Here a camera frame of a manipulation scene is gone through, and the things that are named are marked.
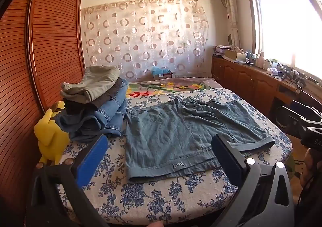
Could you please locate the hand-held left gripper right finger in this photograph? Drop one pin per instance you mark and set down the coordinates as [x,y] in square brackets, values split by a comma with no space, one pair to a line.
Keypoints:
[226,160]

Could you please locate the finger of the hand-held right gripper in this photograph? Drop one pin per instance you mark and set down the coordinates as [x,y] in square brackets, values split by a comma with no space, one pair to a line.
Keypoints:
[291,119]
[308,108]

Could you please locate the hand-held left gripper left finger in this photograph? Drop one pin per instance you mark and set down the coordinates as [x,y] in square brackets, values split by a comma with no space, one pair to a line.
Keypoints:
[91,159]

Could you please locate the teal pants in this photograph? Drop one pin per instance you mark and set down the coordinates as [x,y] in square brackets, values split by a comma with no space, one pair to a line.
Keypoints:
[161,136]

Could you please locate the dark brown folded pants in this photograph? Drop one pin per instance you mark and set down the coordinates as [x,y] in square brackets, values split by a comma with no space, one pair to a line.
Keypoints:
[100,101]

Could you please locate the khaki folded pants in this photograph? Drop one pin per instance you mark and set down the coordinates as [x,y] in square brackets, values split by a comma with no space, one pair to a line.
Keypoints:
[95,81]

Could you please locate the black tools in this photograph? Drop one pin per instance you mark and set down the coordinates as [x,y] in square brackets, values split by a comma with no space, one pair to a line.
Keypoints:
[293,75]

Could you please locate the yellow plush toy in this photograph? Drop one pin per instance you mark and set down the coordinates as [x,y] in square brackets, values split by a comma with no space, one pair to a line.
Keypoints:
[50,136]

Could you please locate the folded blue jeans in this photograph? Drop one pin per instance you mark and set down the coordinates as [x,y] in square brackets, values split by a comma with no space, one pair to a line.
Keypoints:
[112,114]

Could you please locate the wooden cabinet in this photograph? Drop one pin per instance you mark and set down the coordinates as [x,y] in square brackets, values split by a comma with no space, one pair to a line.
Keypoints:
[241,83]

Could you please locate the white bottle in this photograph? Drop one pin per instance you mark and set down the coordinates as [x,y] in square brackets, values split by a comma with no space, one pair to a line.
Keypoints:
[260,60]

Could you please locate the bed with blue floral sheet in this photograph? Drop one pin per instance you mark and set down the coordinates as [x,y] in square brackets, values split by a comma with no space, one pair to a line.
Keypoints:
[156,196]

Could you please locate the flat cardboard box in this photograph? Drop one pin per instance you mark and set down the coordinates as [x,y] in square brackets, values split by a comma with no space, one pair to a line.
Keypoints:
[235,54]

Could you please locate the wooden framed window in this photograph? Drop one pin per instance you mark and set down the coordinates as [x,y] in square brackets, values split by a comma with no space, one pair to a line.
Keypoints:
[276,16]

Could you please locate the stack of papers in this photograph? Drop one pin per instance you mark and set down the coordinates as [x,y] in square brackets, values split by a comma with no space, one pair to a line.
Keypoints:
[221,49]

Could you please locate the colourful floral blanket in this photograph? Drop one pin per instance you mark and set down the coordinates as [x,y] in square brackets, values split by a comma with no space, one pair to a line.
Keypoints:
[161,86]

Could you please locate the blue plastic bag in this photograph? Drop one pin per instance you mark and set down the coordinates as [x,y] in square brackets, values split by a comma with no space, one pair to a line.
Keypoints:
[159,70]

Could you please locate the cream window curtain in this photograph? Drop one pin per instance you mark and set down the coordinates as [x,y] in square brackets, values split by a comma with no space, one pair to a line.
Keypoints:
[230,10]

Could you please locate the sheer circle-patterned curtain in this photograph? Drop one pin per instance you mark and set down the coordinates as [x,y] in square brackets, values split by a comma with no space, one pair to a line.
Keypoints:
[140,41]

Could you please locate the wooden louvered wardrobe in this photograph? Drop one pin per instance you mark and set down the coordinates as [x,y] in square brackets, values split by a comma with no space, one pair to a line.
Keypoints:
[55,28]

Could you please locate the round wall ornament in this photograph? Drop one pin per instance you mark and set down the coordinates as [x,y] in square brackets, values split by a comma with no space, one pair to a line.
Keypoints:
[230,39]

